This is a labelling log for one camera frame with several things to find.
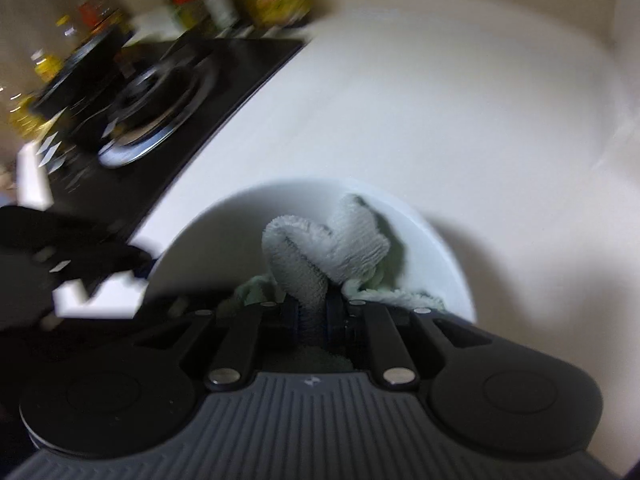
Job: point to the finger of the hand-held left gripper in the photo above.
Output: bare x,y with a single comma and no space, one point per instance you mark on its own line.
110,260

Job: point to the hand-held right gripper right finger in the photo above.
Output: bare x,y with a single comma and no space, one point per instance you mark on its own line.
334,322

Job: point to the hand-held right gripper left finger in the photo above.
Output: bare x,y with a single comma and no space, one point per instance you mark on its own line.
290,322

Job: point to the green and grey cloth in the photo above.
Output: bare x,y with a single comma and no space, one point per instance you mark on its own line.
320,255

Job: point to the yellow oil bottle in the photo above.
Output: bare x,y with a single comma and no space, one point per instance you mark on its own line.
27,116
47,66

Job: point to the gas burner with pan support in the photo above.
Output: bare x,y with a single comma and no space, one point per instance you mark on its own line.
155,105

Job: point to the black pot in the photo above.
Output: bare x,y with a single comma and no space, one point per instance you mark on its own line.
80,70

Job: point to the black glass gas stove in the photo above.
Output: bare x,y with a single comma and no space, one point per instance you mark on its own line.
240,70

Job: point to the red label bottle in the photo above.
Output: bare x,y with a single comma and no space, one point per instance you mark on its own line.
92,12

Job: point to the red lid jar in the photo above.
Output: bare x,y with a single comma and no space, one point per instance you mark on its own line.
185,5

